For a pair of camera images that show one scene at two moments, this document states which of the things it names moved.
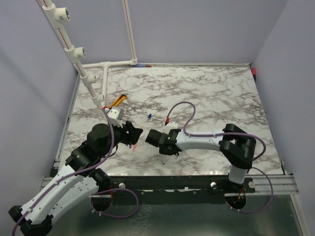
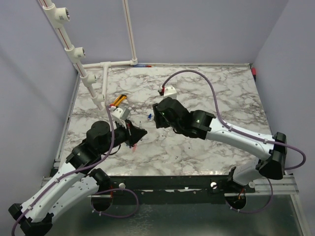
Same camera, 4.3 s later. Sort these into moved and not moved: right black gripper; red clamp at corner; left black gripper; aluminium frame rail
Moved: right black gripper
Not moved: left black gripper; red clamp at corner; aluminium frame rail
